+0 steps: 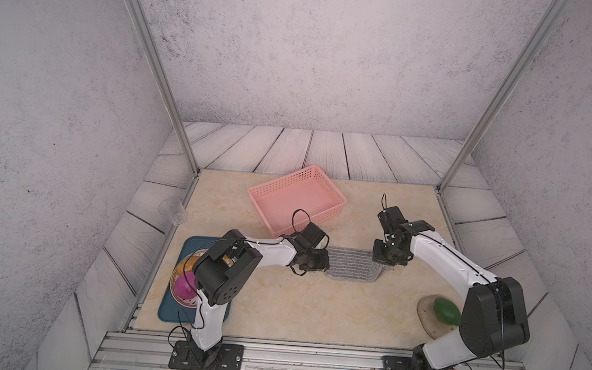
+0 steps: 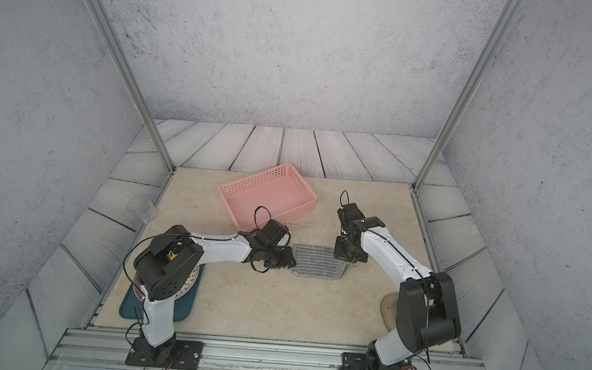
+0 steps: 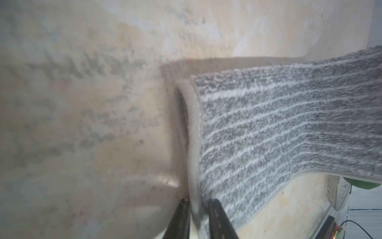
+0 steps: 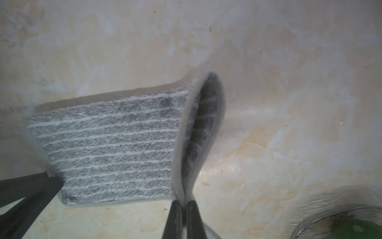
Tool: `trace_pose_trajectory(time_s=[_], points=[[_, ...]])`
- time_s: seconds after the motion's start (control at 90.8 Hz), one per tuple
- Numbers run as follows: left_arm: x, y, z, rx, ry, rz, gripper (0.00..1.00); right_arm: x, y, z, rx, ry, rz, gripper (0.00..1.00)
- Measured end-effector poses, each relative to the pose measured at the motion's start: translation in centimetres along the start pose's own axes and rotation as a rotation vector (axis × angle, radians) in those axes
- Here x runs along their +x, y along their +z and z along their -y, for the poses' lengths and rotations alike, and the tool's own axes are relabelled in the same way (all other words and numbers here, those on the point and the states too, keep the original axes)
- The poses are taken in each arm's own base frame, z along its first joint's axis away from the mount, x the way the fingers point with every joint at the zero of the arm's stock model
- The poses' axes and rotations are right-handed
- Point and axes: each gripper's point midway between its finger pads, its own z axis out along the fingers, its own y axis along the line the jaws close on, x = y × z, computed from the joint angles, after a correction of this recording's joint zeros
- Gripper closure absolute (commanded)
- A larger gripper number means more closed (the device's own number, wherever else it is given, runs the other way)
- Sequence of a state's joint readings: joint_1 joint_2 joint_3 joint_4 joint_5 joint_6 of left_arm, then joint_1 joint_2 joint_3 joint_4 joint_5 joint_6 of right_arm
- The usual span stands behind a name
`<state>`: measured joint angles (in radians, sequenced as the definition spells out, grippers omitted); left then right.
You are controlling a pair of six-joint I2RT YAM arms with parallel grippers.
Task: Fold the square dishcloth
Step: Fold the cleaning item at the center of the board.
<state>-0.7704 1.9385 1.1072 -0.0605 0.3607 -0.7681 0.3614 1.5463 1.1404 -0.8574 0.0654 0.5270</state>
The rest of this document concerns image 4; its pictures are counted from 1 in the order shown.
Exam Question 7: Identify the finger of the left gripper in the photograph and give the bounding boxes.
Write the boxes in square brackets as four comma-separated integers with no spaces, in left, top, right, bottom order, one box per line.
[1,186,61,239]
[1,172,64,207]

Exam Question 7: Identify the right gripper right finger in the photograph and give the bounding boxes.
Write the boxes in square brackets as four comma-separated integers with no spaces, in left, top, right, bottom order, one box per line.
[186,200,208,239]

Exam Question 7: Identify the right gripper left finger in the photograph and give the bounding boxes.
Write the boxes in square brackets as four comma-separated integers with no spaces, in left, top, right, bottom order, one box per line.
[162,201,183,239]

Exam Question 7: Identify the grey striped square dishcloth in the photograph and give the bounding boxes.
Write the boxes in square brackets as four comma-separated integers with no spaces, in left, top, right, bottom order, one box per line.
[26,71,227,239]

